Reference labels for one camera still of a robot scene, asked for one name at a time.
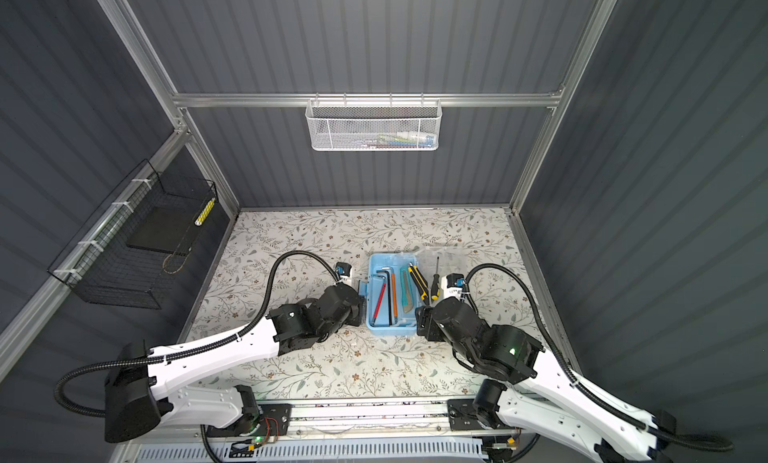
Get orange handled screwdriver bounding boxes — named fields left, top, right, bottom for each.
left=430, top=257, right=441, bottom=302

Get red handled hex key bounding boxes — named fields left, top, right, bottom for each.
left=372, top=270, right=390, bottom=323

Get yellow black utility knife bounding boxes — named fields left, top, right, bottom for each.
left=408, top=263, right=431, bottom=306

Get light blue plastic tool box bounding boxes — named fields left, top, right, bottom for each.
left=359, top=252, right=422, bottom=337

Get teal utility knife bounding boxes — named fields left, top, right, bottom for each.
left=401, top=266, right=414, bottom=314

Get orange handled hex key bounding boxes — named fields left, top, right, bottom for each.
left=387, top=267, right=398, bottom=326

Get clear tool box lid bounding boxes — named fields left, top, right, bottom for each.
left=414, top=246, right=471, bottom=306

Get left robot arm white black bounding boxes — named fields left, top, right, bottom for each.
left=104, top=282, right=365, bottom=443

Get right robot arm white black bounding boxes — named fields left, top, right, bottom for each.
left=416, top=297, right=676, bottom=462

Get yellow green tube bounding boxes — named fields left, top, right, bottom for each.
left=194, top=197, right=216, bottom=227

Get items in white basket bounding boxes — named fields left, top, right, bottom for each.
left=354, top=131, right=438, bottom=149

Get black pad in basket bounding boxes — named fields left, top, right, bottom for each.
left=127, top=207, right=202, bottom=256

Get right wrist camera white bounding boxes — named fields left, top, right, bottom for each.
left=440, top=273, right=465, bottom=299

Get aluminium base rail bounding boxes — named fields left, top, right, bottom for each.
left=128, top=396, right=601, bottom=440

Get white wire mesh basket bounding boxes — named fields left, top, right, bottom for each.
left=305, top=102, right=443, bottom=152

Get black wire mesh basket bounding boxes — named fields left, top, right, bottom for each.
left=48, top=162, right=218, bottom=310

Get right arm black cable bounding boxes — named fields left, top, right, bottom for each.
left=464, top=263, right=734, bottom=452

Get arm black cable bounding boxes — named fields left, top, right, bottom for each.
left=53, top=249, right=340, bottom=419
left=464, top=263, right=734, bottom=452

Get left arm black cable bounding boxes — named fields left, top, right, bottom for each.
left=53, top=249, right=340, bottom=419

